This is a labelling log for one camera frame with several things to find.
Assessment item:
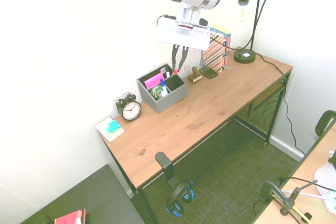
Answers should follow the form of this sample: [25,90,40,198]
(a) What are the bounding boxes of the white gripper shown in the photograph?
[156,25,212,71]

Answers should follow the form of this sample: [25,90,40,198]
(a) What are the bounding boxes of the white marker with blue cap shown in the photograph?
[160,78,169,96]

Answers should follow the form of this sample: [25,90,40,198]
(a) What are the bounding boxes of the wooden rubber stamp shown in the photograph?
[187,66,203,83]

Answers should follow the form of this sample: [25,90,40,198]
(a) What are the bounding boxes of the striped cover book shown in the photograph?
[201,30,226,73]

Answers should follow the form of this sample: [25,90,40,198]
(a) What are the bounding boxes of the small dark box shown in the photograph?
[198,66,218,80]

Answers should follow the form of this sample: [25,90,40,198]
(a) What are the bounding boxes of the pink sticky note pad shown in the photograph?
[143,73,165,90]

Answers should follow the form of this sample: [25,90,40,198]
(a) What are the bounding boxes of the green labelled tape roll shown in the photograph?
[151,85,164,101]

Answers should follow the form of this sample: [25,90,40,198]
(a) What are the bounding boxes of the grey felt desk organizer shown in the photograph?
[136,63,188,113]

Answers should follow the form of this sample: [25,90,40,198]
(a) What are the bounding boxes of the black desk lamp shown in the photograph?
[233,0,263,64]

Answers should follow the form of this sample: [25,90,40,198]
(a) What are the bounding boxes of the black round alarm clock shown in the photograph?
[115,92,143,122]

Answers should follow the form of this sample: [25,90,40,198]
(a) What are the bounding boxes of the wooden desk shelf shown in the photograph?
[247,81,286,116]

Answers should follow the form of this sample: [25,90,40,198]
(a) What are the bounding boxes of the blue sticky note block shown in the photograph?
[106,120,121,133]

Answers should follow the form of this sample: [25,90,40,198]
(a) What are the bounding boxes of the white notepad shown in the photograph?
[94,116,125,143]

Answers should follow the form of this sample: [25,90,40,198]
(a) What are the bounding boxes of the black headphone hook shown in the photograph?
[154,152,182,190]

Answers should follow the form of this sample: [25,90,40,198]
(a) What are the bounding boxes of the black and blue headphones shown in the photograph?
[165,180,195,218]

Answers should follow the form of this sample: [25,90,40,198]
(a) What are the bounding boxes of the black C clamp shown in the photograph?
[259,180,283,204]

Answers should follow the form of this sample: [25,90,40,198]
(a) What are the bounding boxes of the dark side table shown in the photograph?
[19,163,146,224]

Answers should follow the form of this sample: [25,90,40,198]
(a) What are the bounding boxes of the red cover book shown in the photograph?
[54,208,87,224]

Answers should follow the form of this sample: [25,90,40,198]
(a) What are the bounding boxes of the yellow clamp bar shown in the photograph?
[270,195,313,221]

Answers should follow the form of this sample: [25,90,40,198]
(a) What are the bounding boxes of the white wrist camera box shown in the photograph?
[195,17,210,28]

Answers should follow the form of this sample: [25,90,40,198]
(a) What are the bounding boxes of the black lamp power cable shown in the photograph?
[256,53,307,155]

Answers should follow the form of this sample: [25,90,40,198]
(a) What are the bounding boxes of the wooden desk with metal frame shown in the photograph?
[98,69,293,224]

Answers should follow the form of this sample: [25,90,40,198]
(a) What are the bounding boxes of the thin black cable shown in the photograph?
[279,176,336,192]

